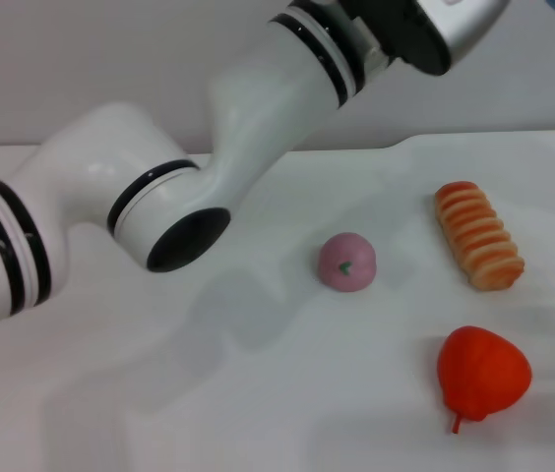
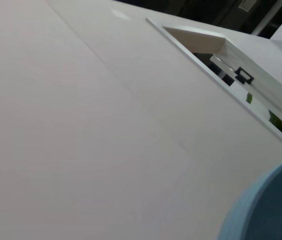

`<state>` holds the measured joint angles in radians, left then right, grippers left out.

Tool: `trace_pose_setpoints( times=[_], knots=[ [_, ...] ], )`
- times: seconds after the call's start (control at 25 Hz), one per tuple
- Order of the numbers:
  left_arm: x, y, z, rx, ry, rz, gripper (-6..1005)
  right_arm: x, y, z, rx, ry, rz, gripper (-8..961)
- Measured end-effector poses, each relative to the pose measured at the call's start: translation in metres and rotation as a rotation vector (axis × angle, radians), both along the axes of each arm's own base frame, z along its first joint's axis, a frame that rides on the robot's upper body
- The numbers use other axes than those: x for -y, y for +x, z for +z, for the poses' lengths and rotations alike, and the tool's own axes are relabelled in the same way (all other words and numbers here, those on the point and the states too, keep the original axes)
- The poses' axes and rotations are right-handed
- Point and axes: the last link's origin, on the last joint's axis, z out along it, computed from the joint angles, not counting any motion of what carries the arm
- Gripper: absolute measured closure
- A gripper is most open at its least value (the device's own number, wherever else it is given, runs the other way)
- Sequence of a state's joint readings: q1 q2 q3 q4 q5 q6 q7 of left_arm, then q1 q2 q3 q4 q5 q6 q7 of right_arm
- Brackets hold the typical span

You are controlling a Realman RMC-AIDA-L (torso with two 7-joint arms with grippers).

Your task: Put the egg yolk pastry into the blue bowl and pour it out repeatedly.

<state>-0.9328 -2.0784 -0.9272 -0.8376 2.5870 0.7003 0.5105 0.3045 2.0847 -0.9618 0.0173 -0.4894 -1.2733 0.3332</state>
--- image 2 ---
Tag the black metal bracket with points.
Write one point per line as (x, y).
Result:
(244, 75)

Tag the blue bowl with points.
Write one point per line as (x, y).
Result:
(276, 205)

